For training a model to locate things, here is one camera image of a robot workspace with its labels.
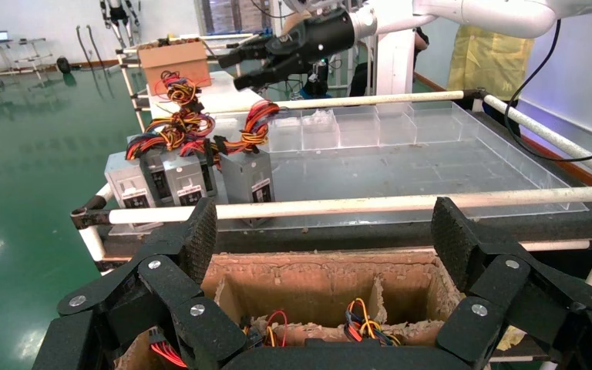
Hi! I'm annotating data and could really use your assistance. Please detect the metal frame desk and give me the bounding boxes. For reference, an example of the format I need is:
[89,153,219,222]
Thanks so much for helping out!
[0,36,55,78]

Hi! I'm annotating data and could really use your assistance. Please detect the brown divided cardboard box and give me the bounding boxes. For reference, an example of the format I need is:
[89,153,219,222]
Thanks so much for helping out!
[114,250,466,370]

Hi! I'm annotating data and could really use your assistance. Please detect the black power supply, multicoloured wires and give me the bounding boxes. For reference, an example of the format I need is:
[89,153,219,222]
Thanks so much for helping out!
[343,298,403,348]

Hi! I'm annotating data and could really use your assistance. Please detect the humanoid robot on stand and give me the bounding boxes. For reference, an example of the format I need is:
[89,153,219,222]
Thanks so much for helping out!
[99,0,141,37]

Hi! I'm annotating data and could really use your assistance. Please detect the white pipe rack frame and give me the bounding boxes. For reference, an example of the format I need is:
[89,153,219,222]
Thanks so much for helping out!
[70,89,592,292]

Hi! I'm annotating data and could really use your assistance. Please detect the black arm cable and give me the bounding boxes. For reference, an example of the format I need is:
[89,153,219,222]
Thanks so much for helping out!
[504,19,592,163]

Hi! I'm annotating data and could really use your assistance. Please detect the window blinds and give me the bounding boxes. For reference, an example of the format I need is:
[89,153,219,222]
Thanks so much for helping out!
[196,0,277,37]

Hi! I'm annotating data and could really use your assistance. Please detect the white robot body column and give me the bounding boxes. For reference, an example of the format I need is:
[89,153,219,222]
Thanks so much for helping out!
[375,28,417,97]

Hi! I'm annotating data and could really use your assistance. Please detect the plain brown cardboard box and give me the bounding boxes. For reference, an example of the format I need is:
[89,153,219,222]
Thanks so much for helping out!
[137,38,213,89]

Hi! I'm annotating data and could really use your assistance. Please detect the power supply, red wires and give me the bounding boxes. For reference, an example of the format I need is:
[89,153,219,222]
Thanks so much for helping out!
[147,308,289,370]

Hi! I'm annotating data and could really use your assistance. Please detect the clear acrylic divider tray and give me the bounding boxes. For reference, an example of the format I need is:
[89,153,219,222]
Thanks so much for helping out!
[267,101,589,216]

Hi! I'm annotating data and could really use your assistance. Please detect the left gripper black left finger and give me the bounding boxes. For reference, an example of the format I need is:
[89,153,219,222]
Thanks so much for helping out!
[55,197,248,370]

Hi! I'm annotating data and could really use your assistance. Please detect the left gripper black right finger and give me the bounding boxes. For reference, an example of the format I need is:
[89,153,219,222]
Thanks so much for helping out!
[431,196,592,370]

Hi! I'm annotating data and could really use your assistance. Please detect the person in dark clothes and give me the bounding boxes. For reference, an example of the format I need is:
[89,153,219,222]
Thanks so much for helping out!
[349,28,430,98]

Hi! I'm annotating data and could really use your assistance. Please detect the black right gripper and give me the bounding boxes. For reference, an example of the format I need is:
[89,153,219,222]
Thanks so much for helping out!
[217,8,359,93]

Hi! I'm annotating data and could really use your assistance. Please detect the person in yellow coat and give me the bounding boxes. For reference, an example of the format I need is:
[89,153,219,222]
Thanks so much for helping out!
[446,22,536,102]

